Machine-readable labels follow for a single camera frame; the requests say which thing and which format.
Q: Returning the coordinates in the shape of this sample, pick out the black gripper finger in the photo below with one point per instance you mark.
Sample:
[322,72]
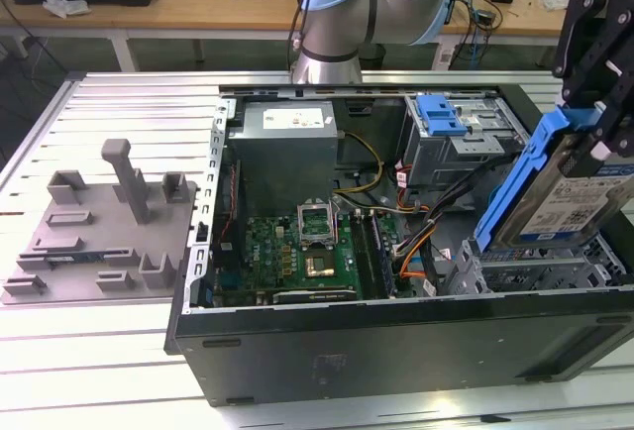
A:
[621,118]
[566,43]

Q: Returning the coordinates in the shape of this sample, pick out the hard disk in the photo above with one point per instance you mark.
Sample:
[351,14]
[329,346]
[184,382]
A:
[560,202]

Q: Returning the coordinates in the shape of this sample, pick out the metal disk bay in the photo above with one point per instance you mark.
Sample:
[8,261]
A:
[535,263]

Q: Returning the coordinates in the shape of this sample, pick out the white barcode label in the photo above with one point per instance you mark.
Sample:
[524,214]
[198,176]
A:
[446,57]

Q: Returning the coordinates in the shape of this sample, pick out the blue plastic cage latch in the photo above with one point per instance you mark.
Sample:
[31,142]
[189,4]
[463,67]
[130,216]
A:
[441,120]

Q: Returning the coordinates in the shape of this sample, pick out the metal drive cage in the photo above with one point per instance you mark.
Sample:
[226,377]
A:
[446,162]

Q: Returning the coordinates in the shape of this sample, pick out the black RAM stick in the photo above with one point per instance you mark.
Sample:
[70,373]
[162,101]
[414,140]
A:
[382,261]
[364,256]

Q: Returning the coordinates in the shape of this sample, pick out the thin metal locking lever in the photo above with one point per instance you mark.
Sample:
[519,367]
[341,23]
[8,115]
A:
[337,227]

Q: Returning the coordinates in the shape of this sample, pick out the grey power supply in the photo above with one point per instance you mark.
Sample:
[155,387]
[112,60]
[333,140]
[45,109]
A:
[282,162]

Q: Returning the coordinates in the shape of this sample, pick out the black PC case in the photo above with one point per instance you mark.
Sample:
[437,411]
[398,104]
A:
[396,351]

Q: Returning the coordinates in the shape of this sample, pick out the CPU socket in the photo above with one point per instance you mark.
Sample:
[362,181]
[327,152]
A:
[319,265]

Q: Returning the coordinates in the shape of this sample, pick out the black expansion card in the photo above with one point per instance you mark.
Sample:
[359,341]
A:
[317,296]

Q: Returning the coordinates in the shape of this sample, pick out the green motherboard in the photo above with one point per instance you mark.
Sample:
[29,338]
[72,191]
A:
[267,261]

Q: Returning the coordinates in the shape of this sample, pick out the wooden desk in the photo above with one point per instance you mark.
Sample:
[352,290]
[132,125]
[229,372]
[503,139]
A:
[163,4]

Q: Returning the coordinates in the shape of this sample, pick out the grey parts rack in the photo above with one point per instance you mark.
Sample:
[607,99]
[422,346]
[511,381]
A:
[114,232]

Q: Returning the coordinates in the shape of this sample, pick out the crumpled white paper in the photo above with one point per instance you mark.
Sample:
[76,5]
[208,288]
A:
[64,4]

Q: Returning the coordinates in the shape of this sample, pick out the RAM stick with blue label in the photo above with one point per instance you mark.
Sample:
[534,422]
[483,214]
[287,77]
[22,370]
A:
[74,255]

